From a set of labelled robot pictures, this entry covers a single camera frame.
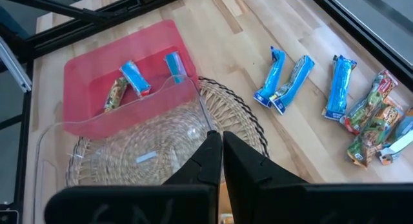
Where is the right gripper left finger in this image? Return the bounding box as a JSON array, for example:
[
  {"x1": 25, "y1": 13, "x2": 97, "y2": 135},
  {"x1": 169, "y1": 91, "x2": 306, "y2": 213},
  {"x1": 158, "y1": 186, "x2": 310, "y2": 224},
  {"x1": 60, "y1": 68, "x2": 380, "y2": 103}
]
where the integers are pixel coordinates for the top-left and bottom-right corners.
[{"x1": 44, "y1": 130, "x2": 223, "y2": 224}]

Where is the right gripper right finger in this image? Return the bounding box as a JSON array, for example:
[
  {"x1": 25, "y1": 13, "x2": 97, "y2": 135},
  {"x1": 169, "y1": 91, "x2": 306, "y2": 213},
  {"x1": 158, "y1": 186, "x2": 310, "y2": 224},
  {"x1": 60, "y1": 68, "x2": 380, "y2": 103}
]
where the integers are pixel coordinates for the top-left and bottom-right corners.
[{"x1": 222, "y1": 130, "x2": 413, "y2": 224}]

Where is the green Chewy granola bar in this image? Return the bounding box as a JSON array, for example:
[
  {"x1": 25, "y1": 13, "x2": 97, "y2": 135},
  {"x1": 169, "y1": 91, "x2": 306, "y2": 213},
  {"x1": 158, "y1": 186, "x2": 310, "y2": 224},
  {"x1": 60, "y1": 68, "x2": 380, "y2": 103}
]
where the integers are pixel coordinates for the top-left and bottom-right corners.
[
  {"x1": 339, "y1": 69, "x2": 399, "y2": 135},
  {"x1": 103, "y1": 76, "x2": 130, "y2": 113},
  {"x1": 347, "y1": 99, "x2": 405, "y2": 168}
]

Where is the silver and blue granola bar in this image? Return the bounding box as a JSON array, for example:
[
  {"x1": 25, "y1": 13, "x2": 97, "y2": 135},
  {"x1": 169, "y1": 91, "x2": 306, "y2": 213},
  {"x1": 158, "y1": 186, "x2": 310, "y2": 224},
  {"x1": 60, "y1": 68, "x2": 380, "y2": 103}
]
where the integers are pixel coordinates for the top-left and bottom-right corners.
[{"x1": 376, "y1": 109, "x2": 413, "y2": 166}]

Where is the clear plastic bin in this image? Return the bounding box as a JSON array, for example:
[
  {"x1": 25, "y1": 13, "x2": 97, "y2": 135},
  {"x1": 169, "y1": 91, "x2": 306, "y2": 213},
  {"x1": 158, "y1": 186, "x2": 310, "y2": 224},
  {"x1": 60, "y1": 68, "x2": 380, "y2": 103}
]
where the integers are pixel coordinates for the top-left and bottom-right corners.
[{"x1": 32, "y1": 74, "x2": 223, "y2": 224}]

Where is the pink translucent plastic bin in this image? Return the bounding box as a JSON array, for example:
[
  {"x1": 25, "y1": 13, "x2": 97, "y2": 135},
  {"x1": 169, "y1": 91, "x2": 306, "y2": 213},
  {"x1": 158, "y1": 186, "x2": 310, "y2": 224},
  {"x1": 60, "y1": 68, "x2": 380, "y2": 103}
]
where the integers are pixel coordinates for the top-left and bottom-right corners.
[{"x1": 63, "y1": 19, "x2": 199, "y2": 141}]

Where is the silver aluminium extrusion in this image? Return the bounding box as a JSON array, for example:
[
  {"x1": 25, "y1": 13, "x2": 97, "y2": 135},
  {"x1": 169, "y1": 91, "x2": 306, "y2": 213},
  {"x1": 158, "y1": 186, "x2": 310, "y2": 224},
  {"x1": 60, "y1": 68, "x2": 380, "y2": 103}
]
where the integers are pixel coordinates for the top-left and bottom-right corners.
[{"x1": 0, "y1": 36, "x2": 33, "y2": 93}]

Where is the black aluminium frame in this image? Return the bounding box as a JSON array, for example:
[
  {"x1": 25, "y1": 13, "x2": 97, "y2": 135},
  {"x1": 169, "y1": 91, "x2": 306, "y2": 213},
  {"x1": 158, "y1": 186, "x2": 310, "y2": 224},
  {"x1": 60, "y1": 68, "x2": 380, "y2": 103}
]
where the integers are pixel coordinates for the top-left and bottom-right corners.
[{"x1": 0, "y1": 0, "x2": 413, "y2": 218}]

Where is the small black camera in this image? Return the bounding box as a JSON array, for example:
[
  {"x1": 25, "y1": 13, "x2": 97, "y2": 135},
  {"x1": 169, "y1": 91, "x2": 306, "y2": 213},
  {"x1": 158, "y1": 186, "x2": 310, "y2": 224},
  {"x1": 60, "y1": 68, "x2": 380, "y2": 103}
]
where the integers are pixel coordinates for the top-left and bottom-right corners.
[{"x1": 0, "y1": 209, "x2": 20, "y2": 224}]

